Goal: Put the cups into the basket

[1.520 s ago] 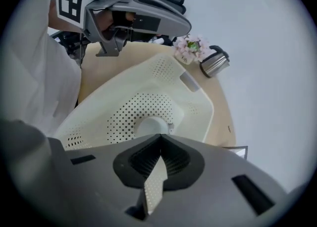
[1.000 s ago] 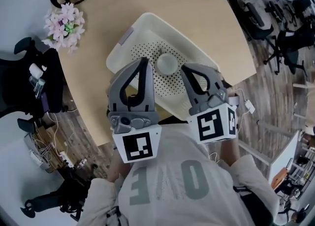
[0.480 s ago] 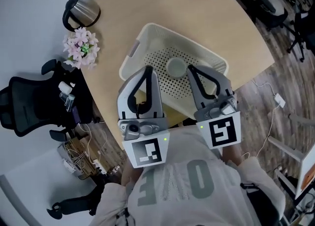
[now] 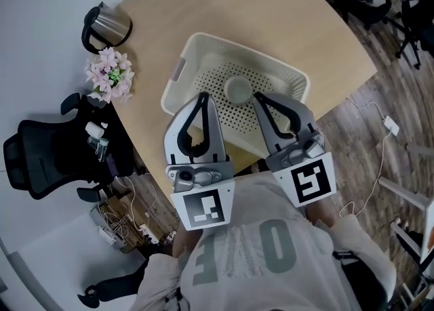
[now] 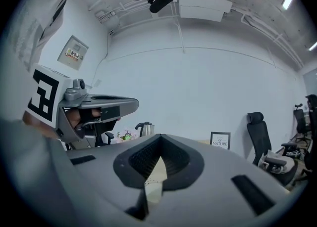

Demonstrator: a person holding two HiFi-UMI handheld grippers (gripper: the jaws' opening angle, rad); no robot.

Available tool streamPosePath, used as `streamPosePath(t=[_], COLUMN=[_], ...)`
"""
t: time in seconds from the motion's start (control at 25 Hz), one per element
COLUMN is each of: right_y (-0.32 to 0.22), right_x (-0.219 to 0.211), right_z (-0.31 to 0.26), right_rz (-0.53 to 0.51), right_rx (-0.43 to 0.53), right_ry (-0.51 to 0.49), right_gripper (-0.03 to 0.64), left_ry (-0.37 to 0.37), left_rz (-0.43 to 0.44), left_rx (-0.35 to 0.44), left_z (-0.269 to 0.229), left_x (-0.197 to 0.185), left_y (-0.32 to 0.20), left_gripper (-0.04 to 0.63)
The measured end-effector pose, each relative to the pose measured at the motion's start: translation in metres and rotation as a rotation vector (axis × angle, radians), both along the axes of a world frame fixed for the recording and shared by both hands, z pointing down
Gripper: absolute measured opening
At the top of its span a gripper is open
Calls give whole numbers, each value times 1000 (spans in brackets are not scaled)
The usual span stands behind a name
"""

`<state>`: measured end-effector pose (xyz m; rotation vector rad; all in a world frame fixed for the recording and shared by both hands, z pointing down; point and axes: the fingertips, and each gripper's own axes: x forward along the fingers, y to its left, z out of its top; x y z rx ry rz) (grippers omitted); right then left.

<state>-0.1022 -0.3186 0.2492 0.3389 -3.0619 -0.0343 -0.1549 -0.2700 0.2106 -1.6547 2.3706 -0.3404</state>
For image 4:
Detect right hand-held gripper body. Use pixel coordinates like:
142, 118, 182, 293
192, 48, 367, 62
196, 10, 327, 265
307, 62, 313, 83
264, 131, 338, 209

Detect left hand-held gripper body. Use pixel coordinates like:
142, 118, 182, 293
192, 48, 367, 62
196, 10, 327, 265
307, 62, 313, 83
164, 160, 237, 233

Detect white ceramic mug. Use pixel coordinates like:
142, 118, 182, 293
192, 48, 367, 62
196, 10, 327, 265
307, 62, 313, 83
224, 76, 255, 106

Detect cream perforated plastic basket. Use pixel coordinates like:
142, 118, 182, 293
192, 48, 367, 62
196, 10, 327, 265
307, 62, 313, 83
159, 31, 312, 161

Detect person's left forearm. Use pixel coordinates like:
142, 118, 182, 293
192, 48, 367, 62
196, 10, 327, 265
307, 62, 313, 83
171, 226, 205, 260

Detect person's right forearm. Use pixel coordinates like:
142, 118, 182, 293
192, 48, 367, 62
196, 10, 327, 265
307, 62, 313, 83
302, 196, 340, 228

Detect cardboard box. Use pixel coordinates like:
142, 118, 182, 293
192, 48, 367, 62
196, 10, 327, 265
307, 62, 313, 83
97, 193, 151, 250

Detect grey network switch with cables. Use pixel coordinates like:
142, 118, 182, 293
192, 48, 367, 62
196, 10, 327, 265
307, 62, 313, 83
89, 205, 127, 253

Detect white power strip black plugs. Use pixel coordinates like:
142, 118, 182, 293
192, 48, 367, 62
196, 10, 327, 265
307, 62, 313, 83
138, 222, 161, 245

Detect purple phone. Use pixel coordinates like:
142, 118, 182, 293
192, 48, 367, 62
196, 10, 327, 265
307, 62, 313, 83
105, 153, 120, 175

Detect small clear bottle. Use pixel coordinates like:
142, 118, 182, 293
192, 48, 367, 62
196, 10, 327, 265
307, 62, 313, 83
87, 136, 111, 163

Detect person's grey printed shirt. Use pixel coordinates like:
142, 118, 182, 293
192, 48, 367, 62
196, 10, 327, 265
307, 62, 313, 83
130, 175, 398, 311

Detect small white bottle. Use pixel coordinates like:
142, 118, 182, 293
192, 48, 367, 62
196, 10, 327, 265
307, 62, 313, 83
84, 121, 106, 138

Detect white power adapter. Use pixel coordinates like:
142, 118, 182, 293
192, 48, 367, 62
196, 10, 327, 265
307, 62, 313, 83
382, 115, 401, 137

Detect pink artificial flower pot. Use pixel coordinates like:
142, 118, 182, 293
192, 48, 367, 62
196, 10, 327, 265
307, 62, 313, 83
83, 46, 136, 104

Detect white desk grey legs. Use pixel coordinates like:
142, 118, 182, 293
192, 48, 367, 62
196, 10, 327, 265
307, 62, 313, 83
377, 141, 434, 304

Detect black mesh office chair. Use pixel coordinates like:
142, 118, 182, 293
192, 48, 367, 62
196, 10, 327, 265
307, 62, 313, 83
76, 254, 151, 308
2, 91, 140, 203

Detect black shoulder strap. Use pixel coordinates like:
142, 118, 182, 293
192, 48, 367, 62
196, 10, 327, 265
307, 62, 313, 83
331, 249, 390, 311

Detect steel kettle black handle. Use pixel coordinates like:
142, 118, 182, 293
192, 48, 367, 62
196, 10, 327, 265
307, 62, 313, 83
81, 1, 134, 56

